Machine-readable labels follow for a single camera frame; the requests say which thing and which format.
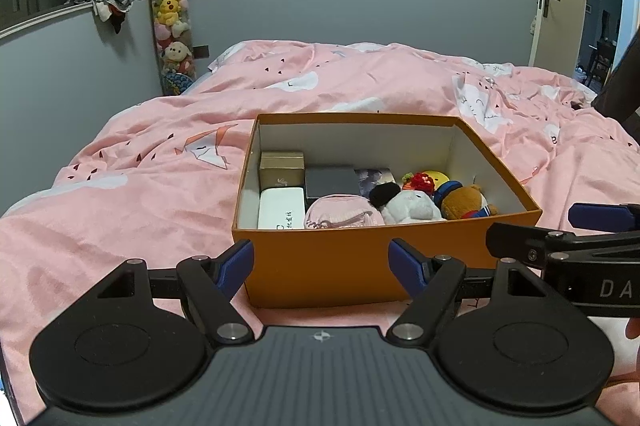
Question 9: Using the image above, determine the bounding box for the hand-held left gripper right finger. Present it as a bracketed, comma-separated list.
[386, 237, 556, 346]

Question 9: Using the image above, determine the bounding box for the gold gift box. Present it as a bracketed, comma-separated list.
[258, 151, 306, 193]

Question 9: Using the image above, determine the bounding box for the pink pouch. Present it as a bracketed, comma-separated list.
[304, 193, 385, 231]

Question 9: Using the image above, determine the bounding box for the orange cardboard box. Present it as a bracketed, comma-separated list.
[231, 113, 543, 309]

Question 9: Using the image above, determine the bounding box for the dark cloth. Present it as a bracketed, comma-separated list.
[590, 23, 640, 129]

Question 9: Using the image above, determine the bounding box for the white glasses case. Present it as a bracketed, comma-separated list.
[257, 187, 304, 231]

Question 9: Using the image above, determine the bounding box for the white popcorn plush toy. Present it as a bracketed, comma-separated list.
[369, 182, 447, 225]

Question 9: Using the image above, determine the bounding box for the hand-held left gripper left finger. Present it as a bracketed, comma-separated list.
[92, 240, 255, 344]

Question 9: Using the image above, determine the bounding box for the dark grey ribbed box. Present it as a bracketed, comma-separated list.
[304, 165, 360, 199]

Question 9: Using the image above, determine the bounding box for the clear tube of plush toys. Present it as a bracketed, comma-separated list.
[145, 0, 197, 97]

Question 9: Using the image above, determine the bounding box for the brown sailor bear plush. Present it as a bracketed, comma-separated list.
[432, 181, 500, 221]

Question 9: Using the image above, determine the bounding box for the red crochet flower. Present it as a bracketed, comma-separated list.
[401, 172, 435, 194]

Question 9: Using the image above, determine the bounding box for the pink printed blanket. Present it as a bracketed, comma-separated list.
[0, 40, 640, 412]

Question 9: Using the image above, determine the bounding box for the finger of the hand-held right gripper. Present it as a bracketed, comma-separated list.
[568, 202, 640, 235]
[486, 222, 640, 279]

